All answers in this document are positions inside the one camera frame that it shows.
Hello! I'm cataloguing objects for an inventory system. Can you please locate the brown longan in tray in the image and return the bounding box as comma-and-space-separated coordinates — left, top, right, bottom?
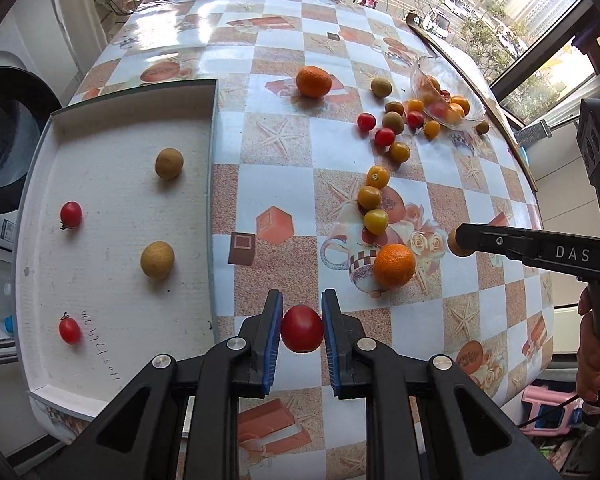
155, 148, 184, 180

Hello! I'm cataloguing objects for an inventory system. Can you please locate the yellow cherry tomato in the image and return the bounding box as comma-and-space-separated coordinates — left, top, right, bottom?
363, 208, 389, 236

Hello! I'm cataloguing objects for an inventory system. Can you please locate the white washing machine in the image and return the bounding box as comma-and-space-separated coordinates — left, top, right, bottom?
0, 51, 61, 252

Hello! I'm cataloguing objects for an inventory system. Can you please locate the brown longan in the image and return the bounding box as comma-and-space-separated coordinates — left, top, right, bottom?
155, 148, 184, 180
140, 240, 175, 280

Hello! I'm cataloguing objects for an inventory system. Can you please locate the white shallow tray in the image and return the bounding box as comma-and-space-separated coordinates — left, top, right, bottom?
12, 79, 218, 419

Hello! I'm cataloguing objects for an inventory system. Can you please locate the large orange mandarin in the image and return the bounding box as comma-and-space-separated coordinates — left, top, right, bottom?
296, 66, 332, 99

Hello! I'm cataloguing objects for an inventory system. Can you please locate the red tomato with stem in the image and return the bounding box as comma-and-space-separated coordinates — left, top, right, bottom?
58, 312, 82, 346

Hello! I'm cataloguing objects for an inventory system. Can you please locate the red cherry tomato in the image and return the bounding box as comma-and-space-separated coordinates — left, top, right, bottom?
280, 304, 324, 353

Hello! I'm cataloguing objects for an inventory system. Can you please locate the person's right hand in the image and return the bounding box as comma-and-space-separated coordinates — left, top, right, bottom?
577, 288, 600, 403

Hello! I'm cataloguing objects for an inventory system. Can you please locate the pink plastic stool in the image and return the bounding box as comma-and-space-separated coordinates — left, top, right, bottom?
518, 386, 583, 437

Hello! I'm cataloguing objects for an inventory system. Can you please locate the clear glass fruit bowl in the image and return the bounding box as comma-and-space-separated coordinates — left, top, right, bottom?
411, 56, 486, 131

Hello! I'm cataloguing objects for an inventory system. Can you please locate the red tomato in tray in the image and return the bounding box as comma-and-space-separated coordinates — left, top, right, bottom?
59, 200, 83, 230

